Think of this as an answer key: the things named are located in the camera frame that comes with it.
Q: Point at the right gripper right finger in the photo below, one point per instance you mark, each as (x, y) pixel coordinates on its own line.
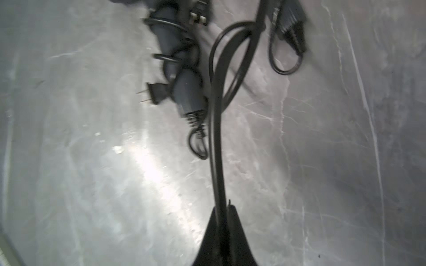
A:
(240, 252)

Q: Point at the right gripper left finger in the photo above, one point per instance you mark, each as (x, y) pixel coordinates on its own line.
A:
(209, 251)

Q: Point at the dark grey hair dryer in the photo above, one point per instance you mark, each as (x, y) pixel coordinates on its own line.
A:
(288, 24)
(180, 55)

